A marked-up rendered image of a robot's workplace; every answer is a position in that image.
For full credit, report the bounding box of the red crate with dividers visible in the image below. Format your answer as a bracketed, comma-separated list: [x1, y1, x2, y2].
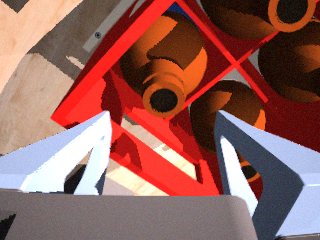
[50, 0, 320, 196]

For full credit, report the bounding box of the orange bottle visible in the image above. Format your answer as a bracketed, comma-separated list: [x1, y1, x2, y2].
[119, 2, 207, 118]
[188, 68, 266, 183]
[196, 0, 316, 40]
[248, 17, 320, 103]

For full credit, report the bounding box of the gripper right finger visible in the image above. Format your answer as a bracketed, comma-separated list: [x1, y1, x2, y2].
[214, 110, 320, 240]

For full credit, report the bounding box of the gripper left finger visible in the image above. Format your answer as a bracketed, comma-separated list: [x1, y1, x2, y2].
[0, 111, 112, 195]

